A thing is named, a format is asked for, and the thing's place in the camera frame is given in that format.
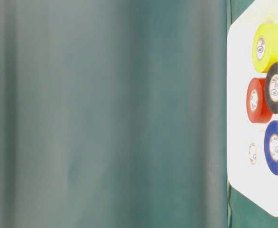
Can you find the red tape roll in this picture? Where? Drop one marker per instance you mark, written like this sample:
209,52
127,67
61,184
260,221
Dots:
257,109

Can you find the white tape roll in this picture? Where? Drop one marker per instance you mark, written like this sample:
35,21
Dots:
254,155

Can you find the blue tape roll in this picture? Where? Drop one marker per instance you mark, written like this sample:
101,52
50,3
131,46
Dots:
271,146

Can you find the black tape roll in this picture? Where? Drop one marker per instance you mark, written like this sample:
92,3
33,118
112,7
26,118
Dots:
271,88

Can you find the yellow tape roll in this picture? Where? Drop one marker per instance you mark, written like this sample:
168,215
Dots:
265,47

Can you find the white plastic tray case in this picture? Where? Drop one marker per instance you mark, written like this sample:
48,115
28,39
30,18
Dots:
261,187

